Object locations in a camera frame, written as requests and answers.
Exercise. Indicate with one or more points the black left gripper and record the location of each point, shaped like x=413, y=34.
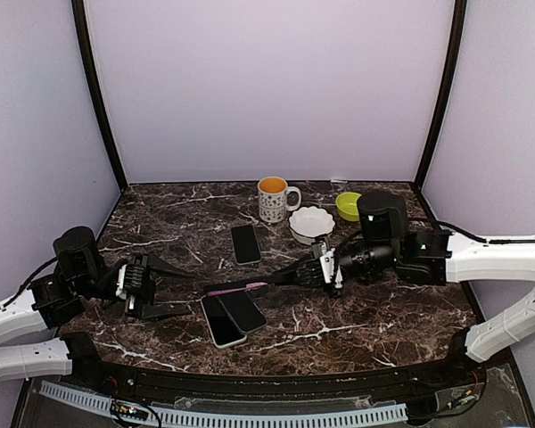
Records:
x=140, y=304

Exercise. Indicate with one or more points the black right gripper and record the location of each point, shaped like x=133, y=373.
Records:
x=319, y=248

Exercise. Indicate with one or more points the black phone dark case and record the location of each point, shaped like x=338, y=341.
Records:
x=226, y=288

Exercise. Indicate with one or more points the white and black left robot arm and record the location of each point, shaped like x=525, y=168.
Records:
x=48, y=302

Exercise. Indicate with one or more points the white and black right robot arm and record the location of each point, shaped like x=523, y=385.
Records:
x=448, y=255

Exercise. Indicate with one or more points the black phone grey case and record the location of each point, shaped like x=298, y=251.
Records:
x=243, y=311

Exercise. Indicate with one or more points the black phone white case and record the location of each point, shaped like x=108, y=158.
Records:
x=223, y=331

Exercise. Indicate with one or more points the white scalloped ceramic dish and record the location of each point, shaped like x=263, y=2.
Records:
x=307, y=223

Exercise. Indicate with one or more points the white spotted mug orange inside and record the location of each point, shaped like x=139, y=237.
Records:
x=276, y=198

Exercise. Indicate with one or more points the lime green bowl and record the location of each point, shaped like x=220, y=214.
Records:
x=346, y=205

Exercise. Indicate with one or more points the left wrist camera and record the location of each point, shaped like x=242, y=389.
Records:
x=130, y=280

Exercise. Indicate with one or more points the white slotted cable duct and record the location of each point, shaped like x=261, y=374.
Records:
x=130, y=413

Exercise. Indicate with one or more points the black left frame post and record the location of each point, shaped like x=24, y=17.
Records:
x=95, y=92

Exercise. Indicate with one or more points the black frame post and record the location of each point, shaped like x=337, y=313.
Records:
x=442, y=100
x=95, y=92

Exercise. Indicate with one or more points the black right frame post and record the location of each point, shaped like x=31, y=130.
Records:
x=442, y=100

